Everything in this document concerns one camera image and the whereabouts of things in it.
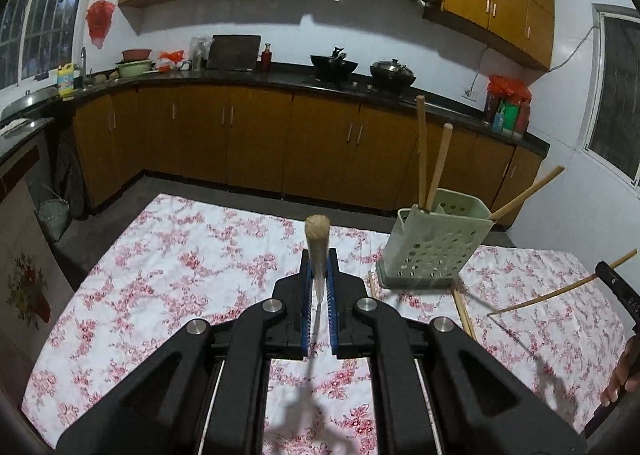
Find person's right hand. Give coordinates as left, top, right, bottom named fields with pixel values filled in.
left=601, top=332, right=640, bottom=406

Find clear plastic bag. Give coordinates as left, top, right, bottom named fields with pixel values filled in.
left=189, top=36, right=210, bottom=70

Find red hanging plastic bag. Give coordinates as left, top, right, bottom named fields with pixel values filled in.
left=86, top=0, right=117, bottom=48

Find red plastic bag over bottles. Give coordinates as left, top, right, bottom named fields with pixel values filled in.
left=487, top=75, right=532, bottom=103

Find woven basket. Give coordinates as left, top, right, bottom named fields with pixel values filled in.
left=37, top=185, right=73, bottom=243

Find dark pot with lid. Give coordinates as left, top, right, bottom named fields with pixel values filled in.
left=369, top=58, right=417, bottom=90

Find black kitchen countertop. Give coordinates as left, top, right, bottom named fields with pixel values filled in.
left=0, top=62, right=551, bottom=170

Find black power cable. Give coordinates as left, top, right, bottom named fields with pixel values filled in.
left=470, top=47, right=488, bottom=90

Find dark hanging cloth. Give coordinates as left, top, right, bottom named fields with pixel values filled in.
left=52, top=127, right=88, bottom=220

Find black gas stove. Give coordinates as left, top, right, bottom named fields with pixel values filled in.
left=302, top=76, right=406, bottom=94

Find yellow detergent bottle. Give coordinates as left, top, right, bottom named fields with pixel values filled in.
left=57, top=62, right=76, bottom=96

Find barred window with white frame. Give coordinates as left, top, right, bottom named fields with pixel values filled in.
left=582, top=5, right=640, bottom=186
left=0, top=0, right=108, bottom=90

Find green perforated chopstick holder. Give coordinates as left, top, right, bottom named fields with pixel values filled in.
left=376, top=188, right=493, bottom=292

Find green basin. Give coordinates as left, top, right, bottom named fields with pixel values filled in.
left=116, top=60, right=155, bottom=79

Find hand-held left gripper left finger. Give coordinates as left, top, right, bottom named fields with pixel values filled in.
left=55, top=250, right=316, bottom=455

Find metal pan lid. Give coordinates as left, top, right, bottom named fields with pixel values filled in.
left=0, top=86, right=60, bottom=122

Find wooden lower cabinets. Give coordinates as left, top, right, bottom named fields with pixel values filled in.
left=72, top=85, right=543, bottom=228

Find white wall cable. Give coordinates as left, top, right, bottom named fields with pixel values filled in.
left=549, top=25, right=601, bottom=72

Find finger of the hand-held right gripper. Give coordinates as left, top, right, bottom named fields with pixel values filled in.
left=595, top=260, right=634, bottom=306

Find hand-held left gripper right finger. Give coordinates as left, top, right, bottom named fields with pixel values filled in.
left=325, top=249, right=588, bottom=455

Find red and white plastic bag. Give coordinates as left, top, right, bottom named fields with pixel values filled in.
left=159, top=50, right=191, bottom=72

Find green bottle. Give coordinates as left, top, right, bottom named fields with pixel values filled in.
left=501, top=101, right=521, bottom=132

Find black wok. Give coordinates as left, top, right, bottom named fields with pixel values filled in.
left=310, top=49, right=360, bottom=82

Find dark cutting board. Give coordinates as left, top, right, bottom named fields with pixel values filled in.
left=206, top=34, right=262, bottom=70

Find red floral tablecloth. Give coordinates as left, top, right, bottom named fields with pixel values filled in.
left=21, top=193, right=633, bottom=455

